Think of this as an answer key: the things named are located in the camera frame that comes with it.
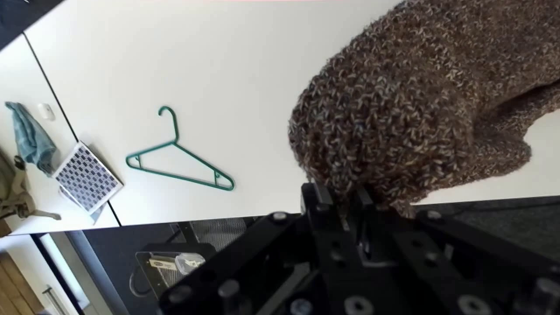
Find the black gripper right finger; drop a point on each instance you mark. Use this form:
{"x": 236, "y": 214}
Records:
{"x": 429, "y": 280}

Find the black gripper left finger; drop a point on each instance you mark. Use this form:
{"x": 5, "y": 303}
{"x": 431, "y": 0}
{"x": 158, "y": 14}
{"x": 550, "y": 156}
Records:
{"x": 341, "y": 284}

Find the pinkish brown fleece blanket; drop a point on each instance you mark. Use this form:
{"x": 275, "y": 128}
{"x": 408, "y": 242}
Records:
{"x": 431, "y": 95}

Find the black box with labels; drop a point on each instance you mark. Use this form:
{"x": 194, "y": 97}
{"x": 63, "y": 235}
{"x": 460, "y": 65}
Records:
{"x": 163, "y": 265}

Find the green plastic clothes hanger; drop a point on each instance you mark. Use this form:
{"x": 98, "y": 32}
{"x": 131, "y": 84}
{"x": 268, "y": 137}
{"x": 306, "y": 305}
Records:
{"x": 175, "y": 161}

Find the patterned square card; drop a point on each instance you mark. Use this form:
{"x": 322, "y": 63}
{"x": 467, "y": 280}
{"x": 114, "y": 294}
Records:
{"x": 86, "y": 179}

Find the long white table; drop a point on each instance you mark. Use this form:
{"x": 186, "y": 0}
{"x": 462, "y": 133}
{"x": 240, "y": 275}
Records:
{"x": 98, "y": 70}

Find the teal cloth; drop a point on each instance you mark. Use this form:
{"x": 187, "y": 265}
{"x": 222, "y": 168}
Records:
{"x": 32, "y": 140}

